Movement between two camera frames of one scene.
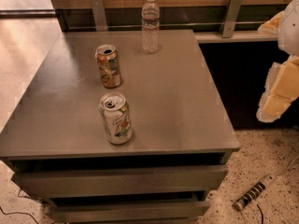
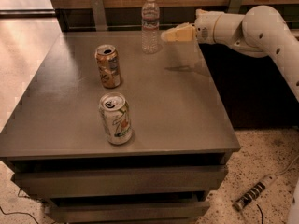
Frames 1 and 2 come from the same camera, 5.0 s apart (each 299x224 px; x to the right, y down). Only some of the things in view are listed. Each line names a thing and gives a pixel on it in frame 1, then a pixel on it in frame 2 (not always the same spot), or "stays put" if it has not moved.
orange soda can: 108,64 stays put
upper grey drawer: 82,182 stays put
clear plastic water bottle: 150,25 stays put
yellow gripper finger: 271,25 → 204,25
